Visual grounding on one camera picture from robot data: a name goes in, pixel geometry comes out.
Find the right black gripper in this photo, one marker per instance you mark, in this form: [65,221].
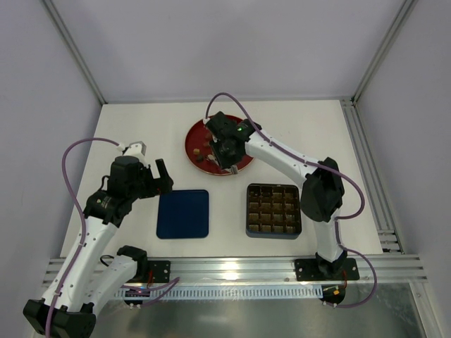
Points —
[221,155]

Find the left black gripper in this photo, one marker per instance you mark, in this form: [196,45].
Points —
[151,182]

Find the metal tweezers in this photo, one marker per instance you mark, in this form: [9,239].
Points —
[223,171]

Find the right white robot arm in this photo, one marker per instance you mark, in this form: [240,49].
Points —
[321,189]

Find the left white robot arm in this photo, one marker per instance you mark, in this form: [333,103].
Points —
[73,301]

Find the blue tin chocolate box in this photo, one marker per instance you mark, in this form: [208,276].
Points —
[273,211]

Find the red round plate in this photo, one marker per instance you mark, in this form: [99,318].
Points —
[195,139]

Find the blue tin lid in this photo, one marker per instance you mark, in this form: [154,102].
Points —
[183,214]

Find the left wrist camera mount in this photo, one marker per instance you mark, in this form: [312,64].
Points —
[135,149]

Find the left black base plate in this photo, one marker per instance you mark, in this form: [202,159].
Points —
[158,271]

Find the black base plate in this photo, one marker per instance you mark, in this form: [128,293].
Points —
[158,271]
[313,270]

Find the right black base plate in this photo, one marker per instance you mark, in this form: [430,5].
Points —
[313,270]

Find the slotted cable duct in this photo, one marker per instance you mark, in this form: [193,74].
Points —
[185,292]

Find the right aluminium frame rail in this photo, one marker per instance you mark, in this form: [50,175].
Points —
[377,199]

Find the aluminium front rail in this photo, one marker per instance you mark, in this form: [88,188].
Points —
[390,268]

